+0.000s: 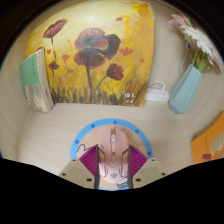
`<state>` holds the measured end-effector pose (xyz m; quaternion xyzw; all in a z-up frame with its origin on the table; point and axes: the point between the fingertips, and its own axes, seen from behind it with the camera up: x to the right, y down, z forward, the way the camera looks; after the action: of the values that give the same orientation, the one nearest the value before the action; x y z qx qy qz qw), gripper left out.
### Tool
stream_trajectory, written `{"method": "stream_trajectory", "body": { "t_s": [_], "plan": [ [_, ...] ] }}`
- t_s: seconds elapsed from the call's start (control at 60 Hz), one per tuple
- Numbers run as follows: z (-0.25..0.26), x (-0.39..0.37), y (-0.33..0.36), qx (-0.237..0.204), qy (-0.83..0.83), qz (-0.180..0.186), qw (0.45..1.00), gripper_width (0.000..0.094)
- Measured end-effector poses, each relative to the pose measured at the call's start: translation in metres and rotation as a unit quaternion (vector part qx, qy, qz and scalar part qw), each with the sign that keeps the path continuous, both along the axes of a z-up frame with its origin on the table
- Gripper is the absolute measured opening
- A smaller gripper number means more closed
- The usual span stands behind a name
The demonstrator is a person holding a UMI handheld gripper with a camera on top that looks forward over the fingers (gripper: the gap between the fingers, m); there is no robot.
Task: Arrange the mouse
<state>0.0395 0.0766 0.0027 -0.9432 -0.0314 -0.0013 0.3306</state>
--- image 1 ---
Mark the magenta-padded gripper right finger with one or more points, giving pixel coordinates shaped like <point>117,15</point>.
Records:
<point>150,170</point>

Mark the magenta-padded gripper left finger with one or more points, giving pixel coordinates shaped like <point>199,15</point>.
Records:
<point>76,170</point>

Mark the pink computer mouse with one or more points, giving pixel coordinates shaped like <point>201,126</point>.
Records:
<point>114,155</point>

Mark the round blue-rimmed mouse pad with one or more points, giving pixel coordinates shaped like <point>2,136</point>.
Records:
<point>90,133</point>

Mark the white power strip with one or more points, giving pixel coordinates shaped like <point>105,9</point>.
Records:
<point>156,96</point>

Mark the pale green vase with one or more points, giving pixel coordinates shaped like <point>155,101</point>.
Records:
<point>185,91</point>

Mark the green book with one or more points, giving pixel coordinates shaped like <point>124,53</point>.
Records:
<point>31,76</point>

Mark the yellow poppy flower painting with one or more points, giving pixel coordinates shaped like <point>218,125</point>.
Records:
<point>100,66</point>

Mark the pink and white flower bouquet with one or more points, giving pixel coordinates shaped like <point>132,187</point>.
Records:
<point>200,40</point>

